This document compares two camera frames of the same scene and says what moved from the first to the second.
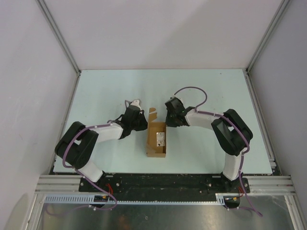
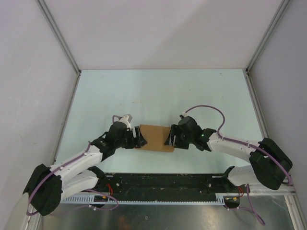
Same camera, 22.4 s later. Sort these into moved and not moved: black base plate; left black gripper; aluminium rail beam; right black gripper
Moved: left black gripper; right black gripper
Not moved: aluminium rail beam; black base plate
